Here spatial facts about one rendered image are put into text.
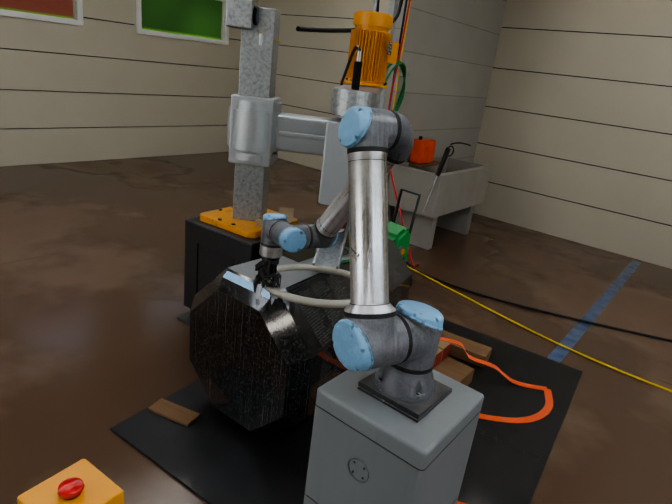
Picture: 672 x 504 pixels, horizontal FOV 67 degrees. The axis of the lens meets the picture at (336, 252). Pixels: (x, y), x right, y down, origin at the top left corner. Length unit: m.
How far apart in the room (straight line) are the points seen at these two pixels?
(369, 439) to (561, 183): 6.01
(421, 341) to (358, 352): 0.22
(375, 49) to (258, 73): 0.70
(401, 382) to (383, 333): 0.22
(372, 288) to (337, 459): 0.59
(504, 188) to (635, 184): 1.59
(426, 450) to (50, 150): 7.52
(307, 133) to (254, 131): 0.32
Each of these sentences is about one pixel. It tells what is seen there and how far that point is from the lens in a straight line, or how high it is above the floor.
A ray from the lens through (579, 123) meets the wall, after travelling 7.19.
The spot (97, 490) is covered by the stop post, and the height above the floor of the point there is 1.08.
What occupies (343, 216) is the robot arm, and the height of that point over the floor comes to 1.31.
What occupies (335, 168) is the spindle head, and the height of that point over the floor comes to 1.32.
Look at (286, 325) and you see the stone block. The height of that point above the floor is 0.70.
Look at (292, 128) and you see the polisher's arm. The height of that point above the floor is 1.40.
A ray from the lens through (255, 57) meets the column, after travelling 3.23.
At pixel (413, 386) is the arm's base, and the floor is 0.93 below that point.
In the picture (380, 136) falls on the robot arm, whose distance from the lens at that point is 1.44.
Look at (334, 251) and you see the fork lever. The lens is 2.51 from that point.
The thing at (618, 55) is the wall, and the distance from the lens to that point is 7.14.
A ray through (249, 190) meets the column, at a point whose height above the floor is 0.98.
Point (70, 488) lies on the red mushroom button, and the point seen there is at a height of 1.10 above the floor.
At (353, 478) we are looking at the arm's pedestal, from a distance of 1.72.
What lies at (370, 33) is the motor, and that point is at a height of 1.98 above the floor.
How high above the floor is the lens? 1.80
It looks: 20 degrees down
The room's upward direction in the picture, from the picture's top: 7 degrees clockwise
